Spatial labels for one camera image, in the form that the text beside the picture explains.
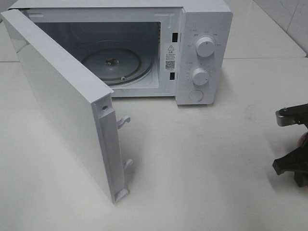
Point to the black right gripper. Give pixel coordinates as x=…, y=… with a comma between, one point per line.
x=296, y=161

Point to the white microwave door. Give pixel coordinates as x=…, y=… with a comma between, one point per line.
x=77, y=103

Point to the pink round plate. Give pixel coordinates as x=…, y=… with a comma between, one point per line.
x=303, y=141

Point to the white lower microwave knob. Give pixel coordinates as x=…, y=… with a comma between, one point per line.
x=200, y=77

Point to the white microwave knob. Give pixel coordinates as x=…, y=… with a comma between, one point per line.
x=205, y=46
x=200, y=77

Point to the white upper microwave knob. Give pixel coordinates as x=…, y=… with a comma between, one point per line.
x=205, y=46

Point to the white microwave oven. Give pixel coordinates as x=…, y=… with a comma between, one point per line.
x=167, y=30

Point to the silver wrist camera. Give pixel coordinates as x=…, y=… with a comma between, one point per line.
x=292, y=115

